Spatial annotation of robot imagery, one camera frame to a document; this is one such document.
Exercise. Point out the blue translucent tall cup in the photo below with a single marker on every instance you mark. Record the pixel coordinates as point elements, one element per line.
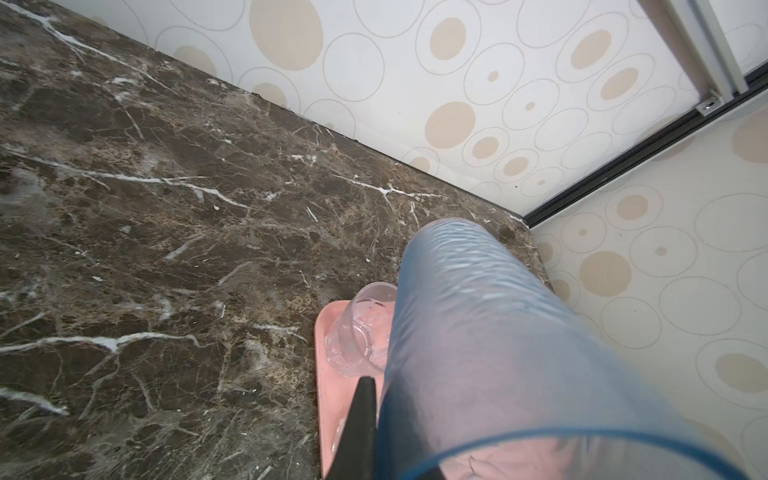
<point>490,375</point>

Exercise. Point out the pink plastic tray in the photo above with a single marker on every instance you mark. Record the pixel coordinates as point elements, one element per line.
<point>334,391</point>

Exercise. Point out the clear tumbler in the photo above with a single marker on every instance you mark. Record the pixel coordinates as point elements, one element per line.
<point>358,340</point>

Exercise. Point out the aluminium frame rail back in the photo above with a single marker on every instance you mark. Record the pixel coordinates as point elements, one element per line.
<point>693,33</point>

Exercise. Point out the black corner frame post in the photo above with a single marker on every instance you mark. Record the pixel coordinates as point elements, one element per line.
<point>680,129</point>

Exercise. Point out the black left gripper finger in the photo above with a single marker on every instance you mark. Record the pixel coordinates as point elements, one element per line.
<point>355,456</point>

